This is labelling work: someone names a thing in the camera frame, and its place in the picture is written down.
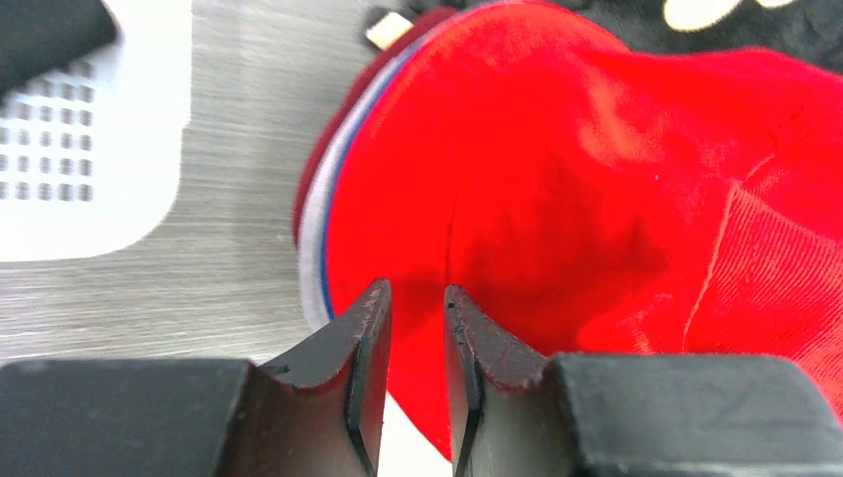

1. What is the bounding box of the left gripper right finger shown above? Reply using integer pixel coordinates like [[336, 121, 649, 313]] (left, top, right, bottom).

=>
[[443, 285, 842, 476]]

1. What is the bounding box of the black floral plush pillow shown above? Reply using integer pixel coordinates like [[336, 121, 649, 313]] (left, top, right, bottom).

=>
[[363, 0, 843, 74]]

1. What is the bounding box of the dark red bucket hat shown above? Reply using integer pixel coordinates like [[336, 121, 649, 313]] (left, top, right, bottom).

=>
[[291, 7, 457, 248]]

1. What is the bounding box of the black hat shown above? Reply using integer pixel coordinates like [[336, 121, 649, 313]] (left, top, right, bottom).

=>
[[1, 0, 118, 95]]

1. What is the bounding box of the white plastic basket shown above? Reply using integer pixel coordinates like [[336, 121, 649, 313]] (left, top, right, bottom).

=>
[[1, 1, 193, 263]]

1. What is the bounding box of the blue hat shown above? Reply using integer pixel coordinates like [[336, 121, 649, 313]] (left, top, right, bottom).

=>
[[325, 46, 437, 317]]

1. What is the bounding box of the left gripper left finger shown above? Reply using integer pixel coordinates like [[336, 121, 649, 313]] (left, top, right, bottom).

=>
[[1, 279, 392, 476]]

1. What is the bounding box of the grey white hat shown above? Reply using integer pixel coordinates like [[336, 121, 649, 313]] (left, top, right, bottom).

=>
[[297, 31, 429, 330]]

